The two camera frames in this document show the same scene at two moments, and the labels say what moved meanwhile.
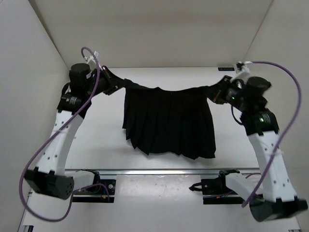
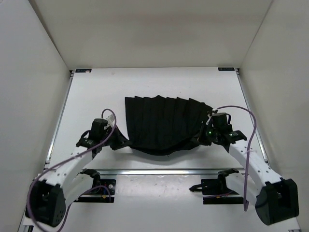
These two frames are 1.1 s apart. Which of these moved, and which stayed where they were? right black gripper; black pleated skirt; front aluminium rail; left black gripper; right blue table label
Moved: right black gripper; black pleated skirt; left black gripper
Stayed: right blue table label; front aluminium rail
